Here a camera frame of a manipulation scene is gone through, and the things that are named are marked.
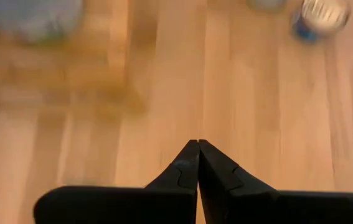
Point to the wooden slatted shelf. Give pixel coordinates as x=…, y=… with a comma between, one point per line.
x=70, y=71

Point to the blue pink label can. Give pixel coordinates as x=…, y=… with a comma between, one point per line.
x=322, y=15

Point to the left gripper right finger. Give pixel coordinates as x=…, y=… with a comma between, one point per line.
x=226, y=196

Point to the green label tuna can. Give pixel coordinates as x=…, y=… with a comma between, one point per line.
x=266, y=3
x=33, y=18

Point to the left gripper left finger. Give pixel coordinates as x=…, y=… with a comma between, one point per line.
x=176, y=193

